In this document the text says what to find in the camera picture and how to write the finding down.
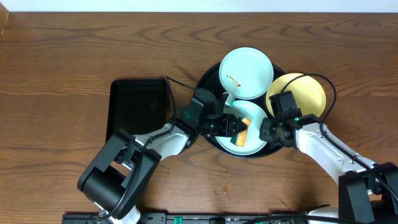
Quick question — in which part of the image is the yellow plate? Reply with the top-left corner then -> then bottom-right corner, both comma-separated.
266,73 -> 326,117

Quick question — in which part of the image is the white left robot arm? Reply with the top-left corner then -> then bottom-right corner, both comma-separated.
77,102 -> 248,223

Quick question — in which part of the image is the rectangular black tray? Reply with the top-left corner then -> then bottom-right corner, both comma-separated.
106,78 -> 169,140

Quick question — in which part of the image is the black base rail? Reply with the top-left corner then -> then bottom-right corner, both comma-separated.
61,212 -> 312,224

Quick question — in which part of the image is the light green plate with stain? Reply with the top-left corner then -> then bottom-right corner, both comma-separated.
219,47 -> 274,100

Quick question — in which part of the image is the green and yellow sponge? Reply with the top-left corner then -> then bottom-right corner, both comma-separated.
230,117 -> 251,147

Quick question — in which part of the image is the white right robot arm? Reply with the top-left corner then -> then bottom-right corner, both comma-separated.
259,114 -> 397,223

